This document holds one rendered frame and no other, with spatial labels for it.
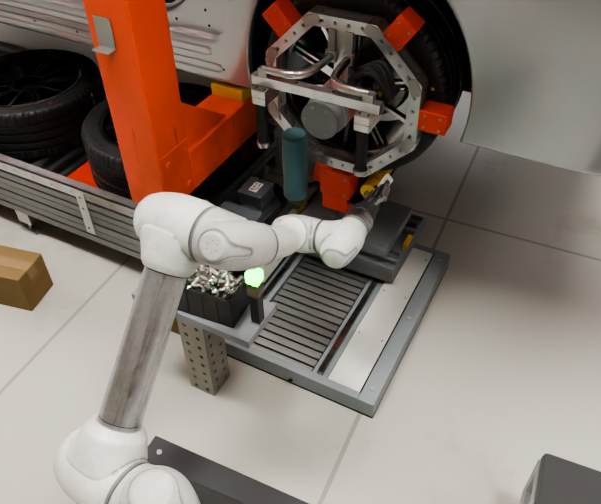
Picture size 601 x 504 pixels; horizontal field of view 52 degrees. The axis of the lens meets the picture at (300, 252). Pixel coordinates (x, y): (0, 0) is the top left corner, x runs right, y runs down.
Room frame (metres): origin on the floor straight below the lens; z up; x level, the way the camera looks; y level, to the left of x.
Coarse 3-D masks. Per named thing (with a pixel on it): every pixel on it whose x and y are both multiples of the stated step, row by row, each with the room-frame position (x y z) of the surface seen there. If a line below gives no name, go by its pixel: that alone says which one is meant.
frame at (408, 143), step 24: (312, 24) 1.85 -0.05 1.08; (336, 24) 1.83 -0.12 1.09; (360, 24) 1.78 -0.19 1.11; (384, 24) 1.78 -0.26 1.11; (384, 48) 1.74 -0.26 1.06; (408, 72) 1.70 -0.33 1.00; (408, 96) 1.70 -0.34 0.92; (288, 120) 1.91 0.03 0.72; (408, 120) 1.69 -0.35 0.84; (312, 144) 1.89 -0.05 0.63; (408, 144) 1.69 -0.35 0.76; (336, 168) 1.81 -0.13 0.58
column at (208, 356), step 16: (192, 336) 1.28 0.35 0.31; (208, 336) 1.31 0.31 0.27; (192, 352) 1.29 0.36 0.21; (208, 352) 1.26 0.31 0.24; (224, 352) 1.34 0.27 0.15; (192, 368) 1.30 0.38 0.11; (208, 368) 1.26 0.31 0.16; (224, 368) 1.33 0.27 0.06; (192, 384) 1.30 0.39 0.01; (208, 384) 1.27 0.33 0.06
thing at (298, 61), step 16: (288, 48) 1.99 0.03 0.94; (304, 48) 1.99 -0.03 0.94; (288, 64) 2.00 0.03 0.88; (304, 64) 2.10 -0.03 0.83; (304, 80) 2.08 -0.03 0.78; (368, 80) 1.92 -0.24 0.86; (400, 80) 1.83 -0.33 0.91; (288, 96) 1.99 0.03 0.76; (400, 112) 1.83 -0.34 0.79; (352, 128) 2.01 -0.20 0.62; (384, 128) 1.99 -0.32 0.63; (400, 128) 1.92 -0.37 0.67; (336, 144) 1.90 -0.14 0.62; (352, 144) 1.91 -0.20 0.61; (368, 144) 1.89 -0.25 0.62; (384, 144) 1.84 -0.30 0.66
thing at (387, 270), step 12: (420, 216) 2.03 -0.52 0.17; (408, 228) 1.95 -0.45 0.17; (420, 228) 1.98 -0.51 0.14; (396, 240) 1.90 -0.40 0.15; (408, 240) 1.87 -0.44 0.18; (360, 252) 1.83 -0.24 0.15; (396, 252) 1.79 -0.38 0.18; (408, 252) 1.86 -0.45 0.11; (348, 264) 1.80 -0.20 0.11; (360, 264) 1.77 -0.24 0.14; (372, 264) 1.75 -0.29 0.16; (384, 264) 1.76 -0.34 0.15; (396, 264) 1.74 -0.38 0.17; (372, 276) 1.75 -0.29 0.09; (384, 276) 1.72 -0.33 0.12
